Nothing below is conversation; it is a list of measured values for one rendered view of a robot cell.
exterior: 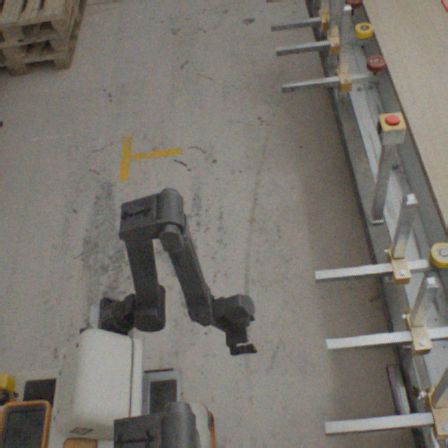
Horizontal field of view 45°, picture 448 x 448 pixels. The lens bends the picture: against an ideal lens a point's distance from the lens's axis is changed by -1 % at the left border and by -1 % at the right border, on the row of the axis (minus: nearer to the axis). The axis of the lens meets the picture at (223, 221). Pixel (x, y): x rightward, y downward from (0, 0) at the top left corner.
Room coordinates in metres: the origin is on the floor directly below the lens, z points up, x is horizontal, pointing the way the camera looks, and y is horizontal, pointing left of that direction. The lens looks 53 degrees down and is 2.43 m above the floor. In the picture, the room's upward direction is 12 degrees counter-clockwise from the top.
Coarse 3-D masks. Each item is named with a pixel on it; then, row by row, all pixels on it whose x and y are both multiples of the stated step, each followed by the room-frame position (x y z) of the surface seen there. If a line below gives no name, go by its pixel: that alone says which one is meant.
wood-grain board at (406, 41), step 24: (384, 0) 2.29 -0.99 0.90; (408, 0) 2.26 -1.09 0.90; (432, 0) 2.22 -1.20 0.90; (384, 24) 2.10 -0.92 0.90; (408, 24) 2.07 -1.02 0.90; (432, 24) 2.04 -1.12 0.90; (384, 48) 1.93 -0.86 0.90; (408, 48) 1.90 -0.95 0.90; (432, 48) 1.87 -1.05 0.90; (408, 72) 1.74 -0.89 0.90; (432, 72) 1.72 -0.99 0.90; (408, 96) 1.60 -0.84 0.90; (432, 96) 1.57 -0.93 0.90; (408, 120) 1.47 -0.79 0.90; (432, 120) 1.44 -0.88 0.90; (432, 144) 1.32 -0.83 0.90; (432, 168) 1.21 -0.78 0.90; (432, 192) 1.12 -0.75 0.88
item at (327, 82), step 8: (304, 80) 1.90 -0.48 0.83; (312, 80) 1.89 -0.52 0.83; (320, 80) 1.88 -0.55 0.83; (328, 80) 1.87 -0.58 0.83; (336, 80) 1.86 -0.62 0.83; (352, 80) 1.85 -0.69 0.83; (360, 80) 1.85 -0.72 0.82; (368, 80) 1.84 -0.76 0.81; (376, 80) 1.84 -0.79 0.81; (288, 88) 1.88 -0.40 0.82; (296, 88) 1.88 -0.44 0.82; (304, 88) 1.87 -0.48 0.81; (312, 88) 1.87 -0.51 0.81; (320, 88) 1.86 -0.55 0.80
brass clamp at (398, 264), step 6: (390, 246) 0.95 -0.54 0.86; (390, 252) 0.93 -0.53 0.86; (390, 258) 0.91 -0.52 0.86; (402, 258) 0.90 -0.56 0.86; (396, 264) 0.88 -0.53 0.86; (402, 264) 0.87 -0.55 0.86; (396, 270) 0.86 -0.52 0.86; (408, 270) 0.85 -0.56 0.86; (396, 276) 0.83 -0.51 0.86; (402, 276) 0.83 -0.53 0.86; (408, 276) 0.83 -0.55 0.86; (396, 282) 0.83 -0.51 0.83; (402, 282) 0.83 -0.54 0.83; (408, 282) 0.82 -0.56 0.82
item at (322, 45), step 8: (328, 40) 2.13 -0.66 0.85; (352, 40) 2.10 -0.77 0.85; (360, 40) 2.09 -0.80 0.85; (280, 48) 2.15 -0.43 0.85; (288, 48) 2.13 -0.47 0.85; (296, 48) 2.12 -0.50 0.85; (304, 48) 2.12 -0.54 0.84; (312, 48) 2.11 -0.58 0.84; (320, 48) 2.11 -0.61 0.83; (328, 48) 2.11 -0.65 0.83
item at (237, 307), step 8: (232, 296) 0.68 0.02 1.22; (240, 296) 0.67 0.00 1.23; (248, 296) 0.69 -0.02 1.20; (216, 304) 0.68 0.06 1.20; (224, 304) 0.67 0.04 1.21; (232, 304) 0.66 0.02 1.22; (240, 304) 0.65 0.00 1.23; (248, 304) 0.66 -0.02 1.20; (216, 312) 0.66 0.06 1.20; (224, 312) 0.65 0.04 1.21; (232, 312) 0.65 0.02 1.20; (240, 312) 0.64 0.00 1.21; (248, 312) 0.64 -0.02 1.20; (200, 320) 0.64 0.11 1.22; (208, 320) 0.64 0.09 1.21; (232, 320) 0.64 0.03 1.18
